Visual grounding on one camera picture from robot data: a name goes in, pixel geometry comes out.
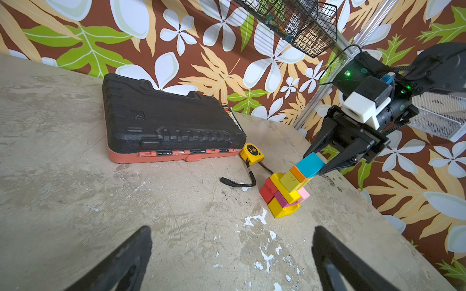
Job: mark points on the yellow arch block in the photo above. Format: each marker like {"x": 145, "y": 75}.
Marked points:
{"x": 278, "y": 211}

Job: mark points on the light pink block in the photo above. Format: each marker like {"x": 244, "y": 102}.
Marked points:
{"x": 304, "y": 195}

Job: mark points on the red arch block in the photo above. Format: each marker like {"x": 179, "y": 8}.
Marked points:
{"x": 268, "y": 191}

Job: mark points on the teal block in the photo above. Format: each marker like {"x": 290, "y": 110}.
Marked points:
{"x": 310, "y": 165}

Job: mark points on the white mesh basket right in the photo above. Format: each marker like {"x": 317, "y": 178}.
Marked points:
{"x": 443, "y": 116}

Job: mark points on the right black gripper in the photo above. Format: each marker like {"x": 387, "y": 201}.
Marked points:
{"x": 353, "y": 140}

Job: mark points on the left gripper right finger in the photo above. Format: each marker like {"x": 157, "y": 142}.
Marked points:
{"x": 337, "y": 264}

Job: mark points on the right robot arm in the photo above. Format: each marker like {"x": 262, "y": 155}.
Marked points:
{"x": 438, "y": 69}

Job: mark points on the orange bar block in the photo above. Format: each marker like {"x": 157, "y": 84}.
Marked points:
{"x": 301, "y": 178}

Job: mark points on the yellow rectangular block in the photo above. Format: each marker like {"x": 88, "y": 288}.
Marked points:
{"x": 290, "y": 197}

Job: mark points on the yellow tape measure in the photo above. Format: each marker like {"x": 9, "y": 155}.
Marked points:
{"x": 251, "y": 155}

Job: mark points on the small black bit holder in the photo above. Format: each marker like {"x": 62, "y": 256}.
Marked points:
{"x": 229, "y": 111}

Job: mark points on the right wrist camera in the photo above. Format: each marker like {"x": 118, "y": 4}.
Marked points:
{"x": 369, "y": 99}

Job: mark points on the magenta block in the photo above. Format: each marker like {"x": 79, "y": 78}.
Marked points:
{"x": 282, "y": 201}

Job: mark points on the lime cube block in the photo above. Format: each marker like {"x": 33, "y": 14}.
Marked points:
{"x": 290, "y": 183}

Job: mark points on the black wire basket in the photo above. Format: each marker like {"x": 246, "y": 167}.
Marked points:
{"x": 310, "y": 26}

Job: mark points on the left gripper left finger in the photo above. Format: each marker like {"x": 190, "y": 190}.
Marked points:
{"x": 124, "y": 269}

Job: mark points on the black tool case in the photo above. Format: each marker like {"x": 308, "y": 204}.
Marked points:
{"x": 144, "y": 124}

